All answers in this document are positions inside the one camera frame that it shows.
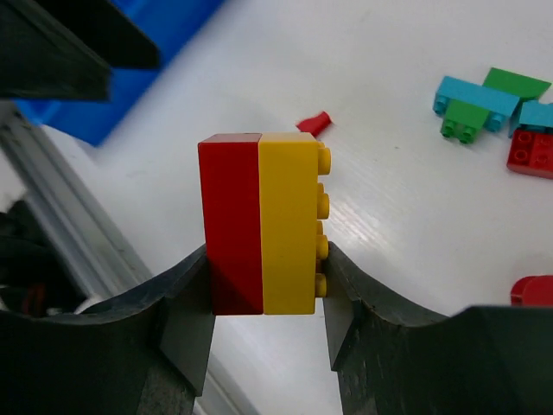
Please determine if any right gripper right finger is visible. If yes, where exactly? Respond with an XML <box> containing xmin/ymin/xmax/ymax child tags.
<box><xmin>322</xmin><ymin>245</ymin><xmax>552</xmax><ymax>414</ymax></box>

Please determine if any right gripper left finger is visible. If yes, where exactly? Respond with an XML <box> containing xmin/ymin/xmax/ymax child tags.
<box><xmin>1</xmin><ymin>248</ymin><xmax>215</xmax><ymax>414</ymax></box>

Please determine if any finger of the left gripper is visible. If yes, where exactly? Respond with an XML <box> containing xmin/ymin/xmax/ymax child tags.
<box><xmin>79</xmin><ymin>1</ymin><xmax>161</xmax><ymax>69</ymax></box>
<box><xmin>1</xmin><ymin>1</ymin><xmax>111</xmax><ymax>100</ymax></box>

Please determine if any long red lego brick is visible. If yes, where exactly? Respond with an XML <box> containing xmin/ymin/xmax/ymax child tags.
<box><xmin>198</xmin><ymin>133</ymin><xmax>264</xmax><ymax>316</ymax></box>

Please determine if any red rounded lego brick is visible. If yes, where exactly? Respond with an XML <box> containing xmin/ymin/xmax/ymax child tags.
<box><xmin>511</xmin><ymin>275</ymin><xmax>553</xmax><ymax>307</ymax></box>

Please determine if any long yellow lego brick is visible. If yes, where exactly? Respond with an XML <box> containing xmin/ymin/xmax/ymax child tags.
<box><xmin>258</xmin><ymin>133</ymin><xmax>332</xmax><ymax>315</ymax></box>

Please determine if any small red lego piece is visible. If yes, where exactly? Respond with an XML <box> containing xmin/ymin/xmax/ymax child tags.
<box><xmin>296</xmin><ymin>112</ymin><xmax>332</xmax><ymax>137</ymax></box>

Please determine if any blue compartment bin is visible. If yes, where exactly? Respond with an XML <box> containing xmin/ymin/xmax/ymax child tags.
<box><xmin>16</xmin><ymin>0</ymin><xmax>222</xmax><ymax>147</ymax></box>

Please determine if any red square lego brick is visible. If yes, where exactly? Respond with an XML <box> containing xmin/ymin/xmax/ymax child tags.
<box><xmin>506</xmin><ymin>129</ymin><xmax>553</xmax><ymax>179</ymax></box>

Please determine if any long teal lego brick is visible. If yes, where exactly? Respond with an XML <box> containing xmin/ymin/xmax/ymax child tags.
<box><xmin>432</xmin><ymin>76</ymin><xmax>520</xmax><ymax>132</ymax></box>

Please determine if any small teal lego brick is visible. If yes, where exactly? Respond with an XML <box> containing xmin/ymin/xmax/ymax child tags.
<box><xmin>508</xmin><ymin>100</ymin><xmax>552</xmax><ymax>137</ymax></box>

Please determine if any green sloped lego brick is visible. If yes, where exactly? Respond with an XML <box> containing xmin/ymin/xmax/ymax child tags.
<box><xmin>483</xmin><ymin>67</ymin><xmax>552</xmax><ymax>102</ymax></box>

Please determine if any aluminium front rail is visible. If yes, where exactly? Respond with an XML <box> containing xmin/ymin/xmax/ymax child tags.
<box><xmin>1</xmin><ymin>101</ymin><xmax>152</xmax><ymax>299</ymax></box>

